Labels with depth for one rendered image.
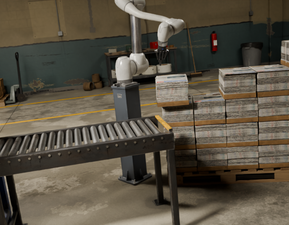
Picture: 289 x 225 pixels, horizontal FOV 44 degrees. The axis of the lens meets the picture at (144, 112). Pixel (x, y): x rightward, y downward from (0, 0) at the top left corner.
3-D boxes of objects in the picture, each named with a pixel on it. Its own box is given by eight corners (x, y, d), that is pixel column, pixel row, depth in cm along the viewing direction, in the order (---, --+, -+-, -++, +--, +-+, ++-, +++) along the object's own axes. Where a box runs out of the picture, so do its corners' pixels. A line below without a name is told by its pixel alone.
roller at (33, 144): (39, 139, 288) (39, 133, 287) (34, 159, 243) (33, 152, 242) (33, 139, 287) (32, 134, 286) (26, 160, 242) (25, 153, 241)
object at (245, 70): (218, 69, 354) (218, 68, 354) (248, 67, 351) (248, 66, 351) (223, 75, 319) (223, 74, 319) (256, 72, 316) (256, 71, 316)
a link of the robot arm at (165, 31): (163, 43, 310) (173, 38, 316) (164, 28, 299) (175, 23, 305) (154, 38, 315) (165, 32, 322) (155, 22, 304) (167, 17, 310)
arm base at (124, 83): (109, 86, 352) (108, 81, 351) (125, 82, 367) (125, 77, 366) (121, 87, 340) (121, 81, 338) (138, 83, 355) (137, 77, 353)
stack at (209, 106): (169, 170, 390) (163, 95, 369) (280, 165, 376) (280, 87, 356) (167, 186, 352) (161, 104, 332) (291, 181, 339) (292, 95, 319)
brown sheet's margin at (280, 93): (249, 89, 359) (249, 85, 358) (278, 87, 356) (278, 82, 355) (257, 97, 322) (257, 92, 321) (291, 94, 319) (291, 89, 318)
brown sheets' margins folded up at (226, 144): (168, 158, 386) (164, 112, 374) (280, 152, 372) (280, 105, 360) (167, 172, 349) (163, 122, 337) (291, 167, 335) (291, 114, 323)
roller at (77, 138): (80, 133, 294) (80, 127, 293) (82, 152, 249) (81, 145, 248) (74, 134, 293) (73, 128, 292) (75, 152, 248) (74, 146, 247)
